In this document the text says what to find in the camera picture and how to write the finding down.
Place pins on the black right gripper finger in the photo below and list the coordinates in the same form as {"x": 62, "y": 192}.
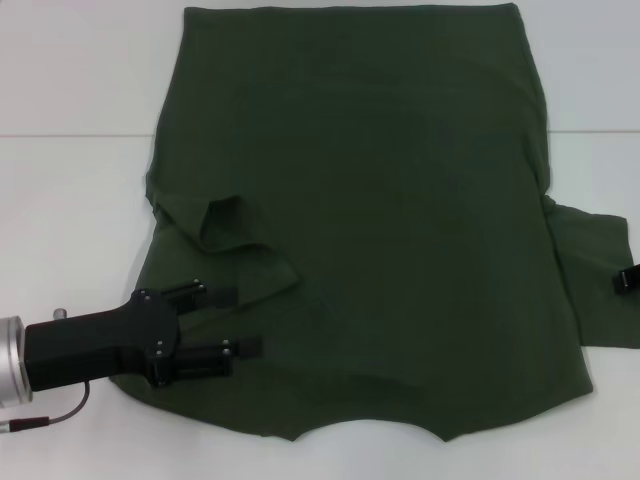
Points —
{"x": 629, "y": 280}

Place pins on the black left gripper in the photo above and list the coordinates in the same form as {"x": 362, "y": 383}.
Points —
{"x": 100, "y": 345}

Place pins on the dark green t-shirt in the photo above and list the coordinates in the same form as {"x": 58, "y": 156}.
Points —
{"x": 375, "y": 175}

